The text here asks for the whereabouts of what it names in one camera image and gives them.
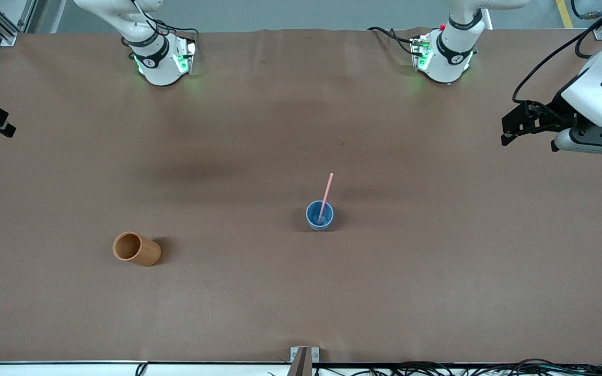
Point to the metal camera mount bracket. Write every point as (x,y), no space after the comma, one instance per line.
(304,360)

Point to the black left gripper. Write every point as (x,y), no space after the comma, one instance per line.
(552,114)

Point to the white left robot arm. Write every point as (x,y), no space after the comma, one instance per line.
(450,60)

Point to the orange wooden cup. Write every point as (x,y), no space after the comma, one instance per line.
(141,250)

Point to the brown table cover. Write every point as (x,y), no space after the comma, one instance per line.
(301,292)

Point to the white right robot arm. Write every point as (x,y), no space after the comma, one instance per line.
(157,68)

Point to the pink chopstick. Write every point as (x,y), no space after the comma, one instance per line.
(326,196)

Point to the blue cup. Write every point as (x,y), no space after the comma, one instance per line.
(319,216)

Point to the aluminium frame profile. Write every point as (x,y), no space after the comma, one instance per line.
(3,23)

